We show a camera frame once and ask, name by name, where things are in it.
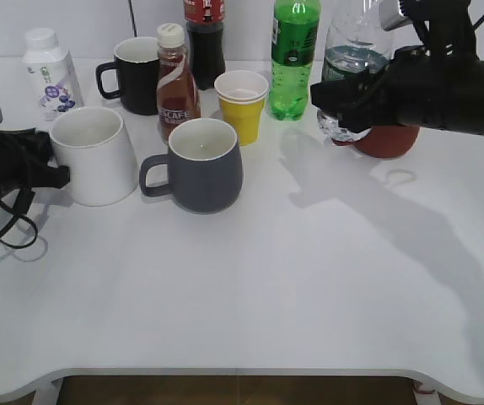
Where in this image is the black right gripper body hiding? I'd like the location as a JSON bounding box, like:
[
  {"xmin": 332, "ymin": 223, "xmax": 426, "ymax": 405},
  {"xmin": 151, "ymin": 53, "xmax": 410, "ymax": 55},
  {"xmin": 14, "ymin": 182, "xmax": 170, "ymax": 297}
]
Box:
[{"xmin": 376, "ymin": 46, "xmax": 449, "ymax": 129}]

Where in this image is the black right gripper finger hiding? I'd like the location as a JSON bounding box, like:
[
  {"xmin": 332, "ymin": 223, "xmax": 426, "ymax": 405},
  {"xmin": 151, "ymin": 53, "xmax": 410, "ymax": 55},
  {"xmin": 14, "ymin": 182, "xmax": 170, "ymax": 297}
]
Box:
[
  {"xmin": 336, "ymin": 107, "xmax": 401, "ymax": 133},
  {"xmin": 310, "ymin": 69, "xmax": 384, "ymax": 111}
]

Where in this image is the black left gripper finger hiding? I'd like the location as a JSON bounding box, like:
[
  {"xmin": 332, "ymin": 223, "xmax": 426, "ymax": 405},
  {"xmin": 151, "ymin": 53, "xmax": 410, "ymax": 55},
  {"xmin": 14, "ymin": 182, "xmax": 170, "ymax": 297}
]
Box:
[
  {"xmin": 23, "ymin": 165, "xmax": 70, "ymax": 189},
  {"xmin": 0, "ymin": 128, "xmax": 54, "ymax": 164}
]

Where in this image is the clear water bottle green label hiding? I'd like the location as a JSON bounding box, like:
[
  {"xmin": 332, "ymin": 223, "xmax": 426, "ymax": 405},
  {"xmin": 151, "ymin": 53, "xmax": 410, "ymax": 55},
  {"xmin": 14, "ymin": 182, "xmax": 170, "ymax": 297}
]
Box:
[{"xmin": 316, "ymin": 0, "xmax": 395, "ymax": 145}]

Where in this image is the white ceramic mug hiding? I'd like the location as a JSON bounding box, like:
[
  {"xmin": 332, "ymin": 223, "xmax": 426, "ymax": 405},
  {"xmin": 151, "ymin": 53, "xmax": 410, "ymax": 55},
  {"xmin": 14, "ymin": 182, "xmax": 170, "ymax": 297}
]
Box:
[{"xmin": 50, "ymin": 106, "xmax": 138, "ymax": 207}]

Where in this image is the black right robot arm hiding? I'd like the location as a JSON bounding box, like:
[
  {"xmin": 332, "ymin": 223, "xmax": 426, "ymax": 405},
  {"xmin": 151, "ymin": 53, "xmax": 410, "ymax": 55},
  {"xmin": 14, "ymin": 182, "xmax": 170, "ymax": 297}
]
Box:
[{"xmin": 326, "ymin": 1, "xmax": 484, "ymax": 136}]

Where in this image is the red ceramic mug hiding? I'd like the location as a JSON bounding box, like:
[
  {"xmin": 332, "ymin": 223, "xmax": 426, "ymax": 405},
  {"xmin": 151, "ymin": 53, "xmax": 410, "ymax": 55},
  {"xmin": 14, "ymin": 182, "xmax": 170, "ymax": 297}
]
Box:
[{"xmin": 354, "ymin": 126, "xmax": 420, "ymax": 159}]

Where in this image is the black ceramic mug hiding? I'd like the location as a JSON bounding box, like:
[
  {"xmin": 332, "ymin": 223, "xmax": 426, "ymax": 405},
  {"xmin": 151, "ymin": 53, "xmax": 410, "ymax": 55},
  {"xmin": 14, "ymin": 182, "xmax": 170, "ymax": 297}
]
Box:
[{"xmin": 95, "ymin": 37, "xmax": 160, "ymax": 116}]

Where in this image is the grey ceramic mug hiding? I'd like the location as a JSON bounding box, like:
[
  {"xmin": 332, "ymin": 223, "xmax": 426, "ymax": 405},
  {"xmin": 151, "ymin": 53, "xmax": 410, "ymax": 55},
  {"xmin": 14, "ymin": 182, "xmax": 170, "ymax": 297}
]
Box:
[{"xmin": 139, "ymin": 118, "xmax": 244, "ymax": 213}]

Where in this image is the white yogurt drink bottle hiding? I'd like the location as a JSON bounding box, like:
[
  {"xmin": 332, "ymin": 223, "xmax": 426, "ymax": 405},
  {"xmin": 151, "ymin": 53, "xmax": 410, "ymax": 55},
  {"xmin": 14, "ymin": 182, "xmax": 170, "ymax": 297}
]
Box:
[{"xmin": 23, "ymin": 28, "xmax": 83, "ymax": 122}]

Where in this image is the green soda bottle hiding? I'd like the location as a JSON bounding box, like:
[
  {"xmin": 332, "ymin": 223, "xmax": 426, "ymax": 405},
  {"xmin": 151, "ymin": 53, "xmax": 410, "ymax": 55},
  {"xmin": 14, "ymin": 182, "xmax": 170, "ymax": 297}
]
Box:
[{"xmin": 269, "ymin": 0, "xmax": 321, "ymax": 121}]

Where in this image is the yellow paper cup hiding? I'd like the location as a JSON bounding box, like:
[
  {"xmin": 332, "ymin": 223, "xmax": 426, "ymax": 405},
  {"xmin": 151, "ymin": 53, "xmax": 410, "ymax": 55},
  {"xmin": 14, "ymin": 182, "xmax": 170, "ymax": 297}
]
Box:
[{"xmin": 214, "ymin": 70, "xmax": 268, "ymax": 146}]

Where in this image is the brown Nescafe coffee bottle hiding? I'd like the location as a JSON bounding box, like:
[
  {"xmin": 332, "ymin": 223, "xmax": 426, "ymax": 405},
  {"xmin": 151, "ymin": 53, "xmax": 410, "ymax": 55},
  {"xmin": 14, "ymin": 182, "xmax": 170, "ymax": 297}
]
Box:
[{"xmin": 156, "ymin": 23, "xmax": 201, "ymax": 142}]

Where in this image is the dark cola bottle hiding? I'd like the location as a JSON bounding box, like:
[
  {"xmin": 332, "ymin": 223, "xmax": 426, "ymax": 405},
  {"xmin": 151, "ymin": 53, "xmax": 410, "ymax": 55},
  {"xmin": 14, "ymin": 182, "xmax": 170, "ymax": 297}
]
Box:
[{"xmin": 184, "ymin": 0, "xmax": 226, "ymax": 90}]

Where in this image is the black cable loop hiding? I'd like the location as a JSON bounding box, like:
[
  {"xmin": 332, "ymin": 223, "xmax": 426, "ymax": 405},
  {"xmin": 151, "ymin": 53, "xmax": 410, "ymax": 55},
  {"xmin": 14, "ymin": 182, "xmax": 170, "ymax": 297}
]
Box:
[{"xmin": 0, "ymin": 187, "xmax": 39, "ymax": 257}]

